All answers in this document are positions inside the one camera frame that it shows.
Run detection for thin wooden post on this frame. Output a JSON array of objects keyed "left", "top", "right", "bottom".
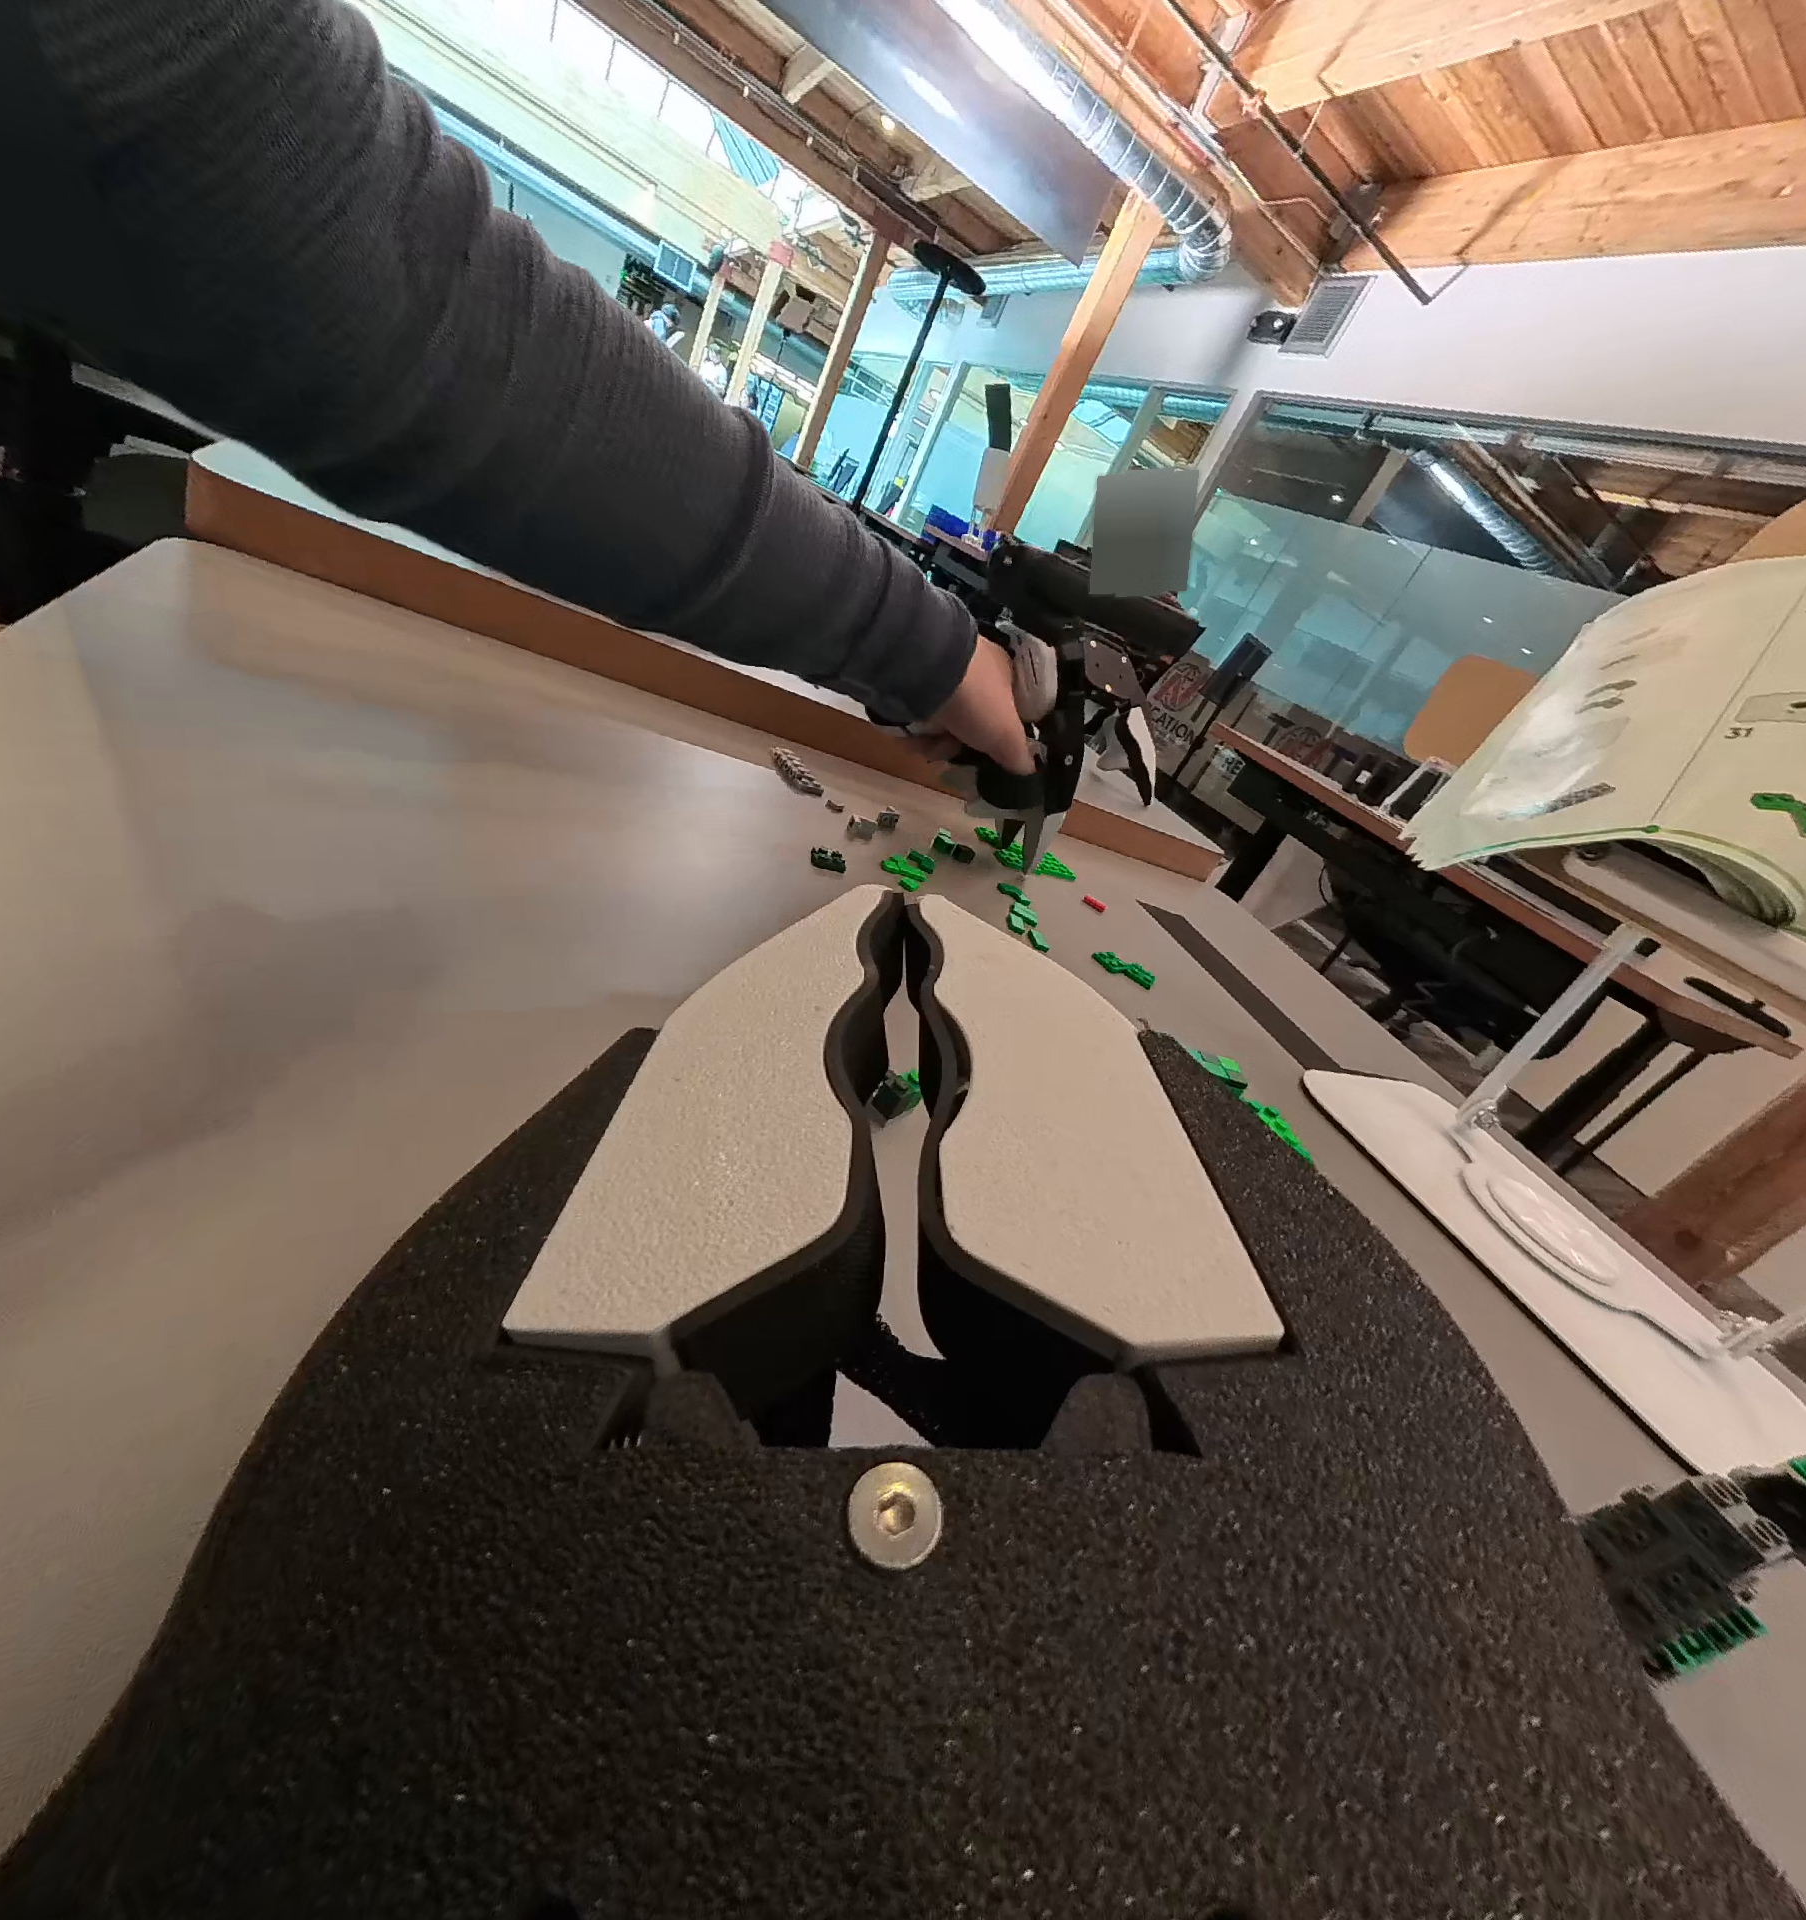
[{"left": 792, "top": 224, "right": 899, "bottom": 469}]

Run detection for black and green brick assembly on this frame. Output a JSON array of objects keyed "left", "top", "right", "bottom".
[{"left": 1577, "top": 1452, "right": 1806, "bottom": 1686}]

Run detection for black floor lamp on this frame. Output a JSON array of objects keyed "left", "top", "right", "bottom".
[{"left": 849, "top": 239, "right": 990, "bottom": 507}]

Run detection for thick wooden post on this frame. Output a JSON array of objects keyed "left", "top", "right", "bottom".
[{"left": 988, "top": 186, "right": 1169, "bottom": 537}]

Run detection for grey wall vent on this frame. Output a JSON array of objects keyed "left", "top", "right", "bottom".
[{"left": 1276, "top": 272, "right": 1379, "bottom": 360}]

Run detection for wooden bench table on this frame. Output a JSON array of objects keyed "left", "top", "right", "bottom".
[{"left": 1213, "top": 723, "right": 1806, "bottom": 1203}]

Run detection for green instruction booklet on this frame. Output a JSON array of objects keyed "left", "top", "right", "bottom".
[{"left": 1404, "top": 550, "right": 1806, "bottom": 966}]

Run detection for glass partition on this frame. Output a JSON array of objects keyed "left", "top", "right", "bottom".
[{"left": 1188, "top": 391, "right": 1806, "bottom": 752}]

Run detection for person's left forearm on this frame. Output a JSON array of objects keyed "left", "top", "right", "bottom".
[{"left": 0, "top": 0, "right": 983, "bottom": 727}]

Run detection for silver ventilation duct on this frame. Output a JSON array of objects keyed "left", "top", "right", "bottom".
[{"left": 932, "top": 23, "right": 1240, "bottom": 303}]

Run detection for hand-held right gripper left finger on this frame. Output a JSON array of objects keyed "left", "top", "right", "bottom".
[{"left": 501, "top": 885, "right": 905, "bottom": 1386}]

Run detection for black ceiling panel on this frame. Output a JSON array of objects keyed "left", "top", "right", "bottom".
[{"left": 759, "top": 0, "right": 1123, "bottom": 274}]

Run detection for person's left hand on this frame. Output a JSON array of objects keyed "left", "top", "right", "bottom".
[{"left": 902, "top": 637, "right": 1044, "bottom": 792}]

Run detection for scatter of green bricks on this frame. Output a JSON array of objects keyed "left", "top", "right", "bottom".
[{"left": 807, "top": 823, "right": 1318, "bottom": 1165}]

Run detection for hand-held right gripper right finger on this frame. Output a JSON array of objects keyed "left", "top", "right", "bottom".
[{"left": 902, "top": 894, "right": 1289, "bottom": 1372}]

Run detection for black phone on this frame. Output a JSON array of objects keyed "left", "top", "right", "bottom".
[{"left": 1681, "top": 976, "right": 1802, "bottom": 1043}]

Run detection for white book stand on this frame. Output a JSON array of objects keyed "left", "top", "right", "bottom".
[{"left": 1300, "top": 922, "right": 1806, "bottom": 1482}]

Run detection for wooden beam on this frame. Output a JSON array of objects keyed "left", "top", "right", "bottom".
[{"left": 1611, "top": 1046, "right": 1806, "bottom": 1288}]

